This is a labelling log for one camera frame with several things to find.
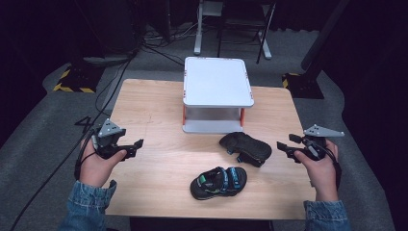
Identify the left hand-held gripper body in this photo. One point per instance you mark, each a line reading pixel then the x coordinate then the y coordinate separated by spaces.
pixel 107 141

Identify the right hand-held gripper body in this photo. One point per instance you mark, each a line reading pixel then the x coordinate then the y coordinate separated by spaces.
pixel 316 142

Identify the person's left hand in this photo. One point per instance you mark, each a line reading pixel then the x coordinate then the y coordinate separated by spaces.
pixel 96 166

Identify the person's right hand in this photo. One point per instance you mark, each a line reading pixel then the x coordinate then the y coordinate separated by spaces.
pixel 320 173

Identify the black sandal sole up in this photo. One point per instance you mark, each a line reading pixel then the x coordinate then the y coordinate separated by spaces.
pixel 248 146

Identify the black base yellow striped tape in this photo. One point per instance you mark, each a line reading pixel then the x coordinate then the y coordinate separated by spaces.
pixel 303 86
pixel 78 80

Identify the white two-tier shoe rack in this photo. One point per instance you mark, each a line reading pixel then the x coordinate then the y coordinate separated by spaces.
pixel 216 82

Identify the black slanted pole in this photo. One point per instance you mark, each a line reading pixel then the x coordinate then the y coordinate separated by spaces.
pixel 324 35

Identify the black folding chair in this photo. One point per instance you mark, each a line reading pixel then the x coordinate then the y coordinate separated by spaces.
pixel 243 24

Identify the white metal desk frame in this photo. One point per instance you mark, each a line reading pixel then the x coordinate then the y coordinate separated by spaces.
pixel 198 35

